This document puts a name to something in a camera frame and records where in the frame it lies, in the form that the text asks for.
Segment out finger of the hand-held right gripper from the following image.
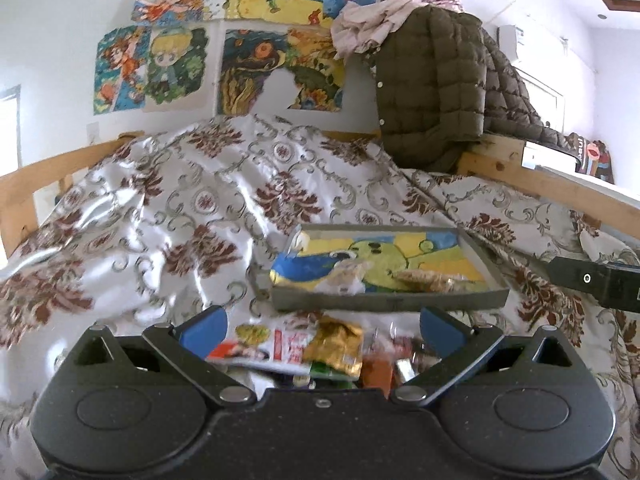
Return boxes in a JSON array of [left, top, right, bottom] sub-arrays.
[[546, 255, 640, 312]]

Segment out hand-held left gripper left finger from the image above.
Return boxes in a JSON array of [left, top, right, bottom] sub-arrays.
[[71, 305, 258, 409]]

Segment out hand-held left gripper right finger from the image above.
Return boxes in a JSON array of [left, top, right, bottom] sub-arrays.
[[391, 305, 577, 407]]

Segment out red and white snack packet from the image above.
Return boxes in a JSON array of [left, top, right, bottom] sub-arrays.
[[206, 324, 321, 376]]

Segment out grey tray with painted bottom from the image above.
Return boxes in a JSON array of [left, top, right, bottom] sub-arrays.
[[252, 224, 511, 312]]

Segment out green snack packet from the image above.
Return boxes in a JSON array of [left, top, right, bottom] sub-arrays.
[[307, 362, 361, 390]]

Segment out clear packet with beige snack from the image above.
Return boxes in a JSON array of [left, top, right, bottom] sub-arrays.
[[320, 260, 373, 297], [392, 269, 468, 295]]

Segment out clear packet with brown snack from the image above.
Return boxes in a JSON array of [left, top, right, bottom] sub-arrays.
[[361, 327, 428, 392]]

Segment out gold snack packet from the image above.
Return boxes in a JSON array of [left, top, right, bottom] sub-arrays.
[[302, 316, 365, 380]]

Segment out blue and yellow snack packet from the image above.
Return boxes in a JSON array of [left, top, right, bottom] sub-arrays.
[[270, 252, 358, 291]]

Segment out printed bag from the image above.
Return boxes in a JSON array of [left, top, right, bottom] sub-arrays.
[[565, 132, 616, 184]]

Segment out white box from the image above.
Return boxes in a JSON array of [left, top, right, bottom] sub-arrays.
[[520, 141, 581, 172]]

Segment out floral printed blanket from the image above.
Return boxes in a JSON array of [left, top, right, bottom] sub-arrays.
[[0, 112, 640, 480]]

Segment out white air conditioner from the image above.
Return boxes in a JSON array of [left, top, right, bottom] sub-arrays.
[[497, 25, 527, 62]]

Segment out olive puffer jacket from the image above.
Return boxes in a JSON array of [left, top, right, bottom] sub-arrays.
[[369, 5, 572, 173]]

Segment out window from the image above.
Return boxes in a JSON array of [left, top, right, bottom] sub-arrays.
[[0, 85, 23, 171]]

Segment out pink cloth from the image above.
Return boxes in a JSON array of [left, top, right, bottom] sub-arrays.
[[331, 0, 466, 61]]

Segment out wooden bed frame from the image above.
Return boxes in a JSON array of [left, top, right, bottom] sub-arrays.
[[0, 130, 640, 261]]

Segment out orange and yellow wall poster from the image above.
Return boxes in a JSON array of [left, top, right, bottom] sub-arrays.
[[217, 27, 347, 116]]

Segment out blond figure wall poster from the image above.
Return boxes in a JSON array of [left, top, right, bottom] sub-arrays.
[[144, 27, 209, 111]]

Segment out blue and orange wall poster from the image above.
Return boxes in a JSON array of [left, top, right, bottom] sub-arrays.
[[93, 26, 152, 116]]

